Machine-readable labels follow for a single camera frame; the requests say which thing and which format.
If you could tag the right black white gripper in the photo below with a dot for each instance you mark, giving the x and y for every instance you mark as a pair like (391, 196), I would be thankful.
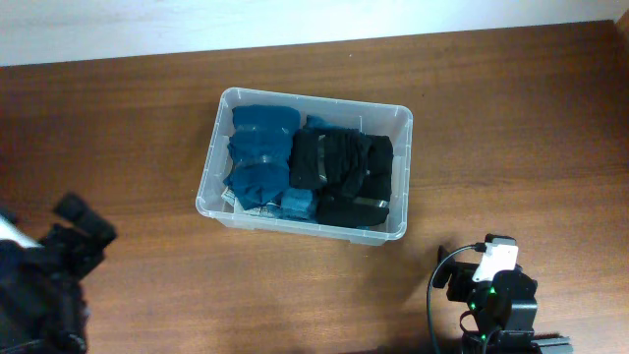
(465, 278)

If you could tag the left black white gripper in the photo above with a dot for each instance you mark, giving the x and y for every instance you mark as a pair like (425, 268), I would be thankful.
(91, 245)

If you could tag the black taped garment roll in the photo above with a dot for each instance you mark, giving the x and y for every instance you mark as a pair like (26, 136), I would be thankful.
(369, 206)
(336, 160)

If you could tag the dark blue jeans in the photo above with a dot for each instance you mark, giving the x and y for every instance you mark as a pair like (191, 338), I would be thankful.
(300, 204)

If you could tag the blue taped garment roll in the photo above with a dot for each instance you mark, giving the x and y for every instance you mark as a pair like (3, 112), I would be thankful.
(260, 150)

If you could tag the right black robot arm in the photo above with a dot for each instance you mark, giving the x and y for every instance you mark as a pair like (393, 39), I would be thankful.
(499, 296)

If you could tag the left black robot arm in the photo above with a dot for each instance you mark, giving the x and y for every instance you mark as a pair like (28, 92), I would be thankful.
(43, 306)

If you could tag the clear plastic storage container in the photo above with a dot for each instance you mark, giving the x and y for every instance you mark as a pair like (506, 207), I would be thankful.
(393, 121)

